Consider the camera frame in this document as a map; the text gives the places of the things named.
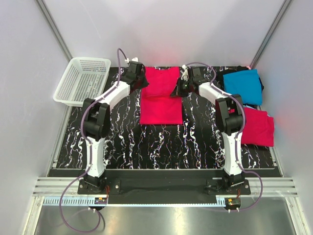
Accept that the red t shirt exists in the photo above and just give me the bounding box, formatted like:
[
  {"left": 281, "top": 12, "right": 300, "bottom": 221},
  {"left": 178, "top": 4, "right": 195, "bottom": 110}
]
[
  {"left": 139, "top": 67, "right": 183, "bottom": 125},
  {"left": 241, "top": 107, "right": 275, "bottom": 147}
]

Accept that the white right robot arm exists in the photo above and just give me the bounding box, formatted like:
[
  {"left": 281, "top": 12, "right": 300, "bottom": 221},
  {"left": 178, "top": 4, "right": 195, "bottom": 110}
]
[{"left": 170, "top": 65, "right": 246, "bottom": 176}]

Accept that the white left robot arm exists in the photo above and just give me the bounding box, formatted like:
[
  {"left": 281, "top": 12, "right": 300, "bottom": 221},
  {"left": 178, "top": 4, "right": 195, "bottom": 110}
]
[{"left": 80, "top": 61, "right": 149, "bottom": 178}]

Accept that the white plastic basket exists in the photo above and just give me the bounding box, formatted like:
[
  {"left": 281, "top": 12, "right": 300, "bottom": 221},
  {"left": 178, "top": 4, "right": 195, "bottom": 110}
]
[{"left": 53, "top": 57, "right": 111, "bottom": 107}]

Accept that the folded blue t shirt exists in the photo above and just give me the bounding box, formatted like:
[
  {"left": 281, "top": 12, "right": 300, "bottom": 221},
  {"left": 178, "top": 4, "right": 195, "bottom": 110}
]
[{"left": 223, "top": 69, "right": 263, "bottom": 105}]

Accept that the folded red t shirt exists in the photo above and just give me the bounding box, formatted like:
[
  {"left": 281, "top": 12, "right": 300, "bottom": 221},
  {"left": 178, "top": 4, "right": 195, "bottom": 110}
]
[{"left": 241, "top": 107, "right": 275, "bottom": 147}]

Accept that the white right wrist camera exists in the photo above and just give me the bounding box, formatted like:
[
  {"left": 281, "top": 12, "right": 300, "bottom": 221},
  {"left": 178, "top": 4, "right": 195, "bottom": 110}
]
[{"left": 181, "top": 65, "right": 189, "bottom": 81}]

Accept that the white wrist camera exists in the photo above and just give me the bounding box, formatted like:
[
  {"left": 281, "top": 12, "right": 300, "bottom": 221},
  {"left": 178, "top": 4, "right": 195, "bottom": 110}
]
[
  {"left": 181, "top": 65, "right": 189, "bottom": 81},
  {"left": 124, "top": 57, "right": 138, "bottom": 64}
]

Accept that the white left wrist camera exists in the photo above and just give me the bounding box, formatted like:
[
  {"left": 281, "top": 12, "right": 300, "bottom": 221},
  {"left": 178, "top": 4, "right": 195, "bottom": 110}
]
[{"left": 124, "top": 57, "right": 138, "bottom": 64}]

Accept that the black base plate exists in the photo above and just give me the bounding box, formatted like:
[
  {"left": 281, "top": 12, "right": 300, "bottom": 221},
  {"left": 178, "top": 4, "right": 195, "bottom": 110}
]
[{"left": 78, "top": 169, "right": 251, "bottom": 206}]

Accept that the aluminium frame rail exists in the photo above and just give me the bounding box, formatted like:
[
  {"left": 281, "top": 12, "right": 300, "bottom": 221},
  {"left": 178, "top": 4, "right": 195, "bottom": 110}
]
[{"left": 33, "top": 177, "right": 297, "bottom": 207}]

